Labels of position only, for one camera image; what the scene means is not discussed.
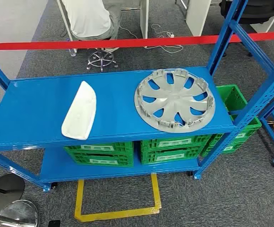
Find white curved plastic part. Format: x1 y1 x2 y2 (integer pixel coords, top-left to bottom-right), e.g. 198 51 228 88
61 80 97 140

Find silver wheel hubcap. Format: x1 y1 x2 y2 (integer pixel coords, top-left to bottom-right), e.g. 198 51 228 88
134 68 216 133

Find stool with chrome base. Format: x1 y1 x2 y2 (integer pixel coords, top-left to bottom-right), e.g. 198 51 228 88
86 48 119 73

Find red barrier belt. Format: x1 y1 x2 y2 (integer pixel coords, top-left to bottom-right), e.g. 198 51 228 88
0 30 274 52

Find white desk panel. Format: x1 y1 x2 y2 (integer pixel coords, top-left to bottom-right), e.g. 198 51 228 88
186 0 212 36
140 0 149 40

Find clear plastic bottle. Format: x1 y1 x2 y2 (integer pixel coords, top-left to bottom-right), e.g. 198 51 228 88
66 39 77 58

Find person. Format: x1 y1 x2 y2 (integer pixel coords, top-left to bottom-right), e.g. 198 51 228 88
60 0 122 41

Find black office chair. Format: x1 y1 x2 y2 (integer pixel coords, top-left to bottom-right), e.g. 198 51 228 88
220 0 274 25

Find white floor cable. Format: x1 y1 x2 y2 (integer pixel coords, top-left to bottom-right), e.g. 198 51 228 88
120 23 183 54

